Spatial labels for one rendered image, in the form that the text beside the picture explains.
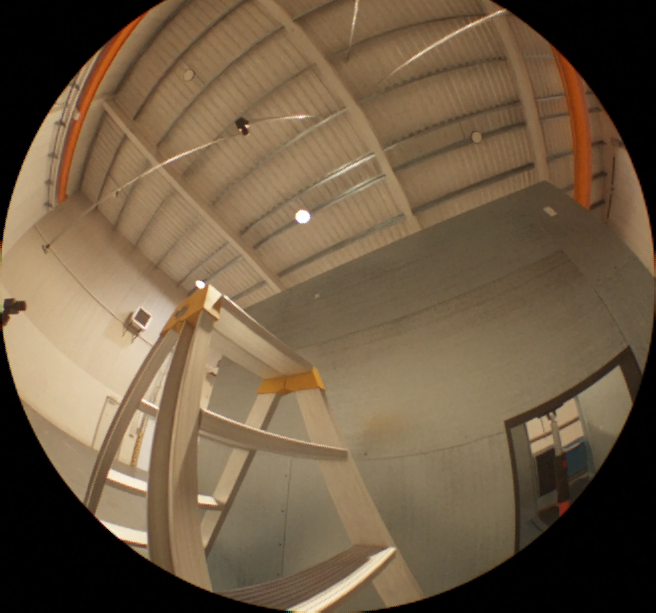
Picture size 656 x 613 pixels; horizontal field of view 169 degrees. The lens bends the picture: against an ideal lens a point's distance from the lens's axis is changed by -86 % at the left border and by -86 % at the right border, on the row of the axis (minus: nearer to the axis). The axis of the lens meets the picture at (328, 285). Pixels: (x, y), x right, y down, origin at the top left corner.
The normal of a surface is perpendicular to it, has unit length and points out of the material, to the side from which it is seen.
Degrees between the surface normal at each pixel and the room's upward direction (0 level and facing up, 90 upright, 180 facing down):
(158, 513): 66
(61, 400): 90
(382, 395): 90
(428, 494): 90
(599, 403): 90
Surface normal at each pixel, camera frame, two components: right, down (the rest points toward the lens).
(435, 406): -0.53, -0.63
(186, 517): 0.80, -0.60
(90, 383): 0.85, -0.36
